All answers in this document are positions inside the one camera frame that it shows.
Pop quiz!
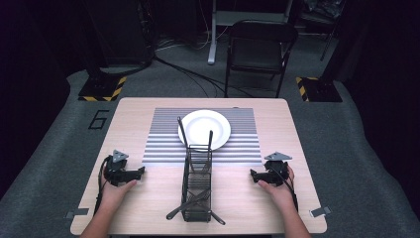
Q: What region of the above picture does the black cabinet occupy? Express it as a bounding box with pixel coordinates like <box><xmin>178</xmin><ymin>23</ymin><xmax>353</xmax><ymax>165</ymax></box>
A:
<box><xmin>82</xmin><ymin>0</ymin><xmax>157</xmax><ymax>67</ymax></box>

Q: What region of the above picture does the white plate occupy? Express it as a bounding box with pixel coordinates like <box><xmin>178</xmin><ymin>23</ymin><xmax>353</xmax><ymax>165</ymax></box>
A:
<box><xmin>177</xmin><ymin>109</ymin><xmax>232</xmax><ymax>152</ymax></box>

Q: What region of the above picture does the black folding chair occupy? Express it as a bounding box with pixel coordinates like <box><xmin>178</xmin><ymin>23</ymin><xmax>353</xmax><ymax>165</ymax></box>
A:
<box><xmin>224</xmin><ymin>19</ymin><xmax>299</xmax><ymax>99</ymax></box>

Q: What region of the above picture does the black floor cable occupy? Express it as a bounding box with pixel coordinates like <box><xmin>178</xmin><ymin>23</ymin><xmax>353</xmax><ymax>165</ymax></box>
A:
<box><xmin>153</xmin><ymin>55</ymin><xmax>256</xmax><ymax>99</ymax></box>

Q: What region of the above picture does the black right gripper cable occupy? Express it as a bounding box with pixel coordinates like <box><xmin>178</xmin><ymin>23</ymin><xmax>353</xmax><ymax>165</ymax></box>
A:
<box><xmin>272</xmin><ymin>164</ymin><xmax>299</xmax><ymax>212</ymax></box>

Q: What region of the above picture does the dark metal utensil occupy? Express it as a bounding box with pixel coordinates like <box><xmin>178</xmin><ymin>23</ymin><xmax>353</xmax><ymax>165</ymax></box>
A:
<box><xmin>186</xmin><ymin>193</ymin><xmax>227</xmax><ymax>226</ymax></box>
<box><xmin>176</xmin><ymin>116</ymin><xmax>196</xmax><ymax>175</ymax></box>

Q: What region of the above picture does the black wire cutlery caddy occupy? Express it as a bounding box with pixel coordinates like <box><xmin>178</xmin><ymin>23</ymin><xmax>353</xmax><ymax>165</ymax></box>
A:
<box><xmin>180</xmin><ymin>144</ymin><xmax>213</xmax><ymax>223</ymax></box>

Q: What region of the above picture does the black tape floor number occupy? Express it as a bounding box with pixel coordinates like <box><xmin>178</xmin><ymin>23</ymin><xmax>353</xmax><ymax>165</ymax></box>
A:
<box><xmin>87</xmin><ymin>109</ymin><xmax>110</xmax><ymax>131</ymax></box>

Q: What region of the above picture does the black hazard striped stand base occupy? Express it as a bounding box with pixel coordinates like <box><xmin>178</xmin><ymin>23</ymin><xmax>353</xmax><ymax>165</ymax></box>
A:
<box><xmin>295</xmin><ymin>76</ymin><xmax>344</xmax><ymax>103</ymax></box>
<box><xmin>77</xmin><ymin>75</ymin><xmax>128</xmax><ymax>102</ymax></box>

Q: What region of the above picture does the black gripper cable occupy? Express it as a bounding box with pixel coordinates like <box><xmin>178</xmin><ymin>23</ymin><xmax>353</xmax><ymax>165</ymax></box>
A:
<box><xmin>93</xmin><ymin>156</ymin><xmax>113</xmax><ymax>216</ymax></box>
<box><xmin>272</xmin><ymin>164</ymin><xmax>299</xmax><ymax>212</ymax></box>

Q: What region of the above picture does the grey tape strip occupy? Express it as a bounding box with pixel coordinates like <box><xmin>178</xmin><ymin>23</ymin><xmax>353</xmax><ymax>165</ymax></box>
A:
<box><xmin>64</xmin><ymin>207</ymin><xmax>90</xmax><ymax>219</ymax></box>
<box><xmin>309</xmin><ymin>205</ymin><xmax>332</xmax><ymax>218</ymax></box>

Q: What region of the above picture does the person's right hand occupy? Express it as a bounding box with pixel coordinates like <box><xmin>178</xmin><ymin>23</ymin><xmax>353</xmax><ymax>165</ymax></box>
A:
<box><xmin>257</xmin><ymin>165</ymin><xmax>297</xmax><ymax>209</ymax></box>

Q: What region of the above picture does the white desk frame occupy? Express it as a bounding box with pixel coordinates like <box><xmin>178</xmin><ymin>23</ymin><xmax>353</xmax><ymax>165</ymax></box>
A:
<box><xmin>206</xmin><ymin>0</ymin><xmax>295</xmax><ymax>65</ymax></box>

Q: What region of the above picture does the grey striped placemat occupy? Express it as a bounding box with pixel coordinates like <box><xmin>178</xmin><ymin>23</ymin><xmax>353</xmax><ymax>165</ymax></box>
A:
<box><xmin>142</xmin><ymin>107</ymin><xmax>263</xmax><ymax>167</ymax></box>

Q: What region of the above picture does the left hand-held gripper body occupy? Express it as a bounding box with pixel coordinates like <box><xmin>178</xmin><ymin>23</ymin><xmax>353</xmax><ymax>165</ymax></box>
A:
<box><xmin>104</xmin><ymin>149</ymin><xmax>133</xmax><ymax>186</ymax></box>

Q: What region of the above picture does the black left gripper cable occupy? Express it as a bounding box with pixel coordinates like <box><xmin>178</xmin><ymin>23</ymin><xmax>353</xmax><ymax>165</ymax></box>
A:
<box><xmin>93</xmin><ymin>156</ymin><xmax>113</xmax><ymax>216</ymax></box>

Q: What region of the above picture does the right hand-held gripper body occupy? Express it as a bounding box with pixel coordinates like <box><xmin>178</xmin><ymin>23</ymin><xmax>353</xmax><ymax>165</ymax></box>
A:
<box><xmin>263</xmin><ymin>151</ymin><xmax>293</xmax><ymax>186</ymax></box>

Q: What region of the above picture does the person's left hand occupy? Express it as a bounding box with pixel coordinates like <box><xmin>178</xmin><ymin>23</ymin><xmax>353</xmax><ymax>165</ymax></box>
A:
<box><xmin>99</xmin><ymin>164</ymin><xmax>139</xmax><ymax>207</ymax></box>

